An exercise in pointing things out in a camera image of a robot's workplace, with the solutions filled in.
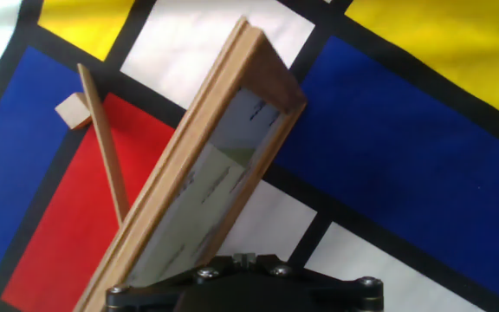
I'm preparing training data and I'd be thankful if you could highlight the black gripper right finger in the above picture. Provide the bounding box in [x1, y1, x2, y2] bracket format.
[243, 253, 385, 312]

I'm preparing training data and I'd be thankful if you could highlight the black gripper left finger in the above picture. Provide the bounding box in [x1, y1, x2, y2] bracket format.
[101, 253, 245, 312]

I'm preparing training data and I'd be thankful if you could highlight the small wooden cube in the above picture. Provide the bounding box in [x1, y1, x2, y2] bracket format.
[54, 92, 93, 131]

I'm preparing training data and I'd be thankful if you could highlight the colour block patterned tablecloth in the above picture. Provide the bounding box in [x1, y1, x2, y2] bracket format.
[0, 0, 499, 312]

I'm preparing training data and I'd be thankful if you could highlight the wooden picture frame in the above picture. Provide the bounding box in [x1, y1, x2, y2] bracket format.
[72, 16, 308, 312]

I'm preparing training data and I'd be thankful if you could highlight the wooden frame support strut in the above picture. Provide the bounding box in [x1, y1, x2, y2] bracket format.
[77, 63, 131, 227]

